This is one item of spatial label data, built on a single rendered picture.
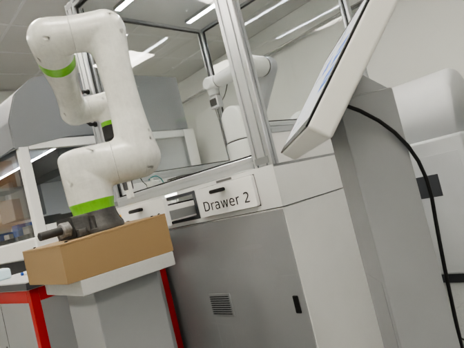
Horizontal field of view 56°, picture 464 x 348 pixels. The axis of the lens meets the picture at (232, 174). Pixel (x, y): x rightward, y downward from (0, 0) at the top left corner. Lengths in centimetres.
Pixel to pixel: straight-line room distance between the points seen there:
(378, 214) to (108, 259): 68
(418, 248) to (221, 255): 89
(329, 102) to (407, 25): 400
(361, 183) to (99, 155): 73
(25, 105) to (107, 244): 146
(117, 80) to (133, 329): 71
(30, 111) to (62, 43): 116
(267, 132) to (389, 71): 339
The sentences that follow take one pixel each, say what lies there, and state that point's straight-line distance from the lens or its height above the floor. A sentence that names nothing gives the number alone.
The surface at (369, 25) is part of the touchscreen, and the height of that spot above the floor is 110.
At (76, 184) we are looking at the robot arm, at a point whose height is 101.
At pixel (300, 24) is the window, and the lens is 195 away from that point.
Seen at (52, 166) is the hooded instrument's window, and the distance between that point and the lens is 253.
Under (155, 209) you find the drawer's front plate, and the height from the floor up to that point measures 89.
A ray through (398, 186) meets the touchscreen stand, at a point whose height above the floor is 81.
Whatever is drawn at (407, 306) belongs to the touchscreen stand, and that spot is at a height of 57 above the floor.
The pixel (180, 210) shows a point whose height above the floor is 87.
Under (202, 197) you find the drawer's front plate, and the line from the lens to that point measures 168.
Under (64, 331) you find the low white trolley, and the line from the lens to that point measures 171.
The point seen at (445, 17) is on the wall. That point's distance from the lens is 461.
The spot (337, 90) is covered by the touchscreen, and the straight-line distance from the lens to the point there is 78.
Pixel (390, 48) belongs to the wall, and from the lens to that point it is 481.
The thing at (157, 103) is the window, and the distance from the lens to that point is 188.
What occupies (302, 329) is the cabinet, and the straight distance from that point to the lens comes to 157.
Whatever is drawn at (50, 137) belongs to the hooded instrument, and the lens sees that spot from 254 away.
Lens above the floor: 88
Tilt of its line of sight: 3 degrees up
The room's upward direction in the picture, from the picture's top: 14 degrees counter-clockwise
